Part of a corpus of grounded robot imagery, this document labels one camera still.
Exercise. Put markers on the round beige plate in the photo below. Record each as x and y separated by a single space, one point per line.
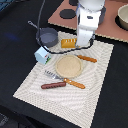
69 66

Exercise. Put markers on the yellow toy bread loaf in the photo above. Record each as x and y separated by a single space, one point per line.
68 43

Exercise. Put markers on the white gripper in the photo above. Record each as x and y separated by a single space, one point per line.
87 24

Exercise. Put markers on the low grey pot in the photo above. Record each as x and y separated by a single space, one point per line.
46 36

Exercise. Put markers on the tall grey pot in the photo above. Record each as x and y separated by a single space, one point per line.
103 11

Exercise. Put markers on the woven beige placemat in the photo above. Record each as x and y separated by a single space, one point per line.
70 103

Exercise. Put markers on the fork with wooden handle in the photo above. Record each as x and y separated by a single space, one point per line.
54 76

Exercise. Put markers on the brown toy sausage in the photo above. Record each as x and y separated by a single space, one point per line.
53 85

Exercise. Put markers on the beige bowl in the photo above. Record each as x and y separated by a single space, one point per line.
123 16

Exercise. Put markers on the knife with wooden handle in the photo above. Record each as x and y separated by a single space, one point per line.
87 58

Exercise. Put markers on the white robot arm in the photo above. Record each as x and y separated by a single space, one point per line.
91 5

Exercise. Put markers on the light blue milk carton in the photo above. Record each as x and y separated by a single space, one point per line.
42 55

